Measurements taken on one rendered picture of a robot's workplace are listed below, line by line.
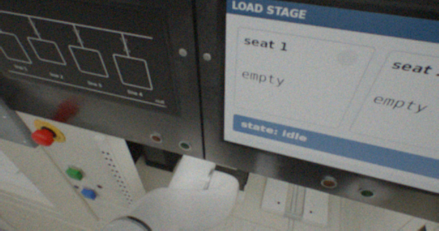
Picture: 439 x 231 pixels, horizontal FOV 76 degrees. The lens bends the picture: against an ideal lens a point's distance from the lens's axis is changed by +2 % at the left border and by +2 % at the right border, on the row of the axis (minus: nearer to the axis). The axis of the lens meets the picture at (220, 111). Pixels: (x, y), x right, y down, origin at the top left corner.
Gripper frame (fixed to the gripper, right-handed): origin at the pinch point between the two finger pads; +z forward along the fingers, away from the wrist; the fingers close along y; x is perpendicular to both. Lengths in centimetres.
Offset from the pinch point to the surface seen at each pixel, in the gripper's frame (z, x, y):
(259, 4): -30, 47, 13
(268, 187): -3.7, -30.5, 18.3
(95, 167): -29.7, 4.6, -20.3
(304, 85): -30, 39, 18
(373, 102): -30, 39, 25
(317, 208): -6.3, -30.5, 35.0
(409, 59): -30, 44, 26
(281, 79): -30, 40, 16
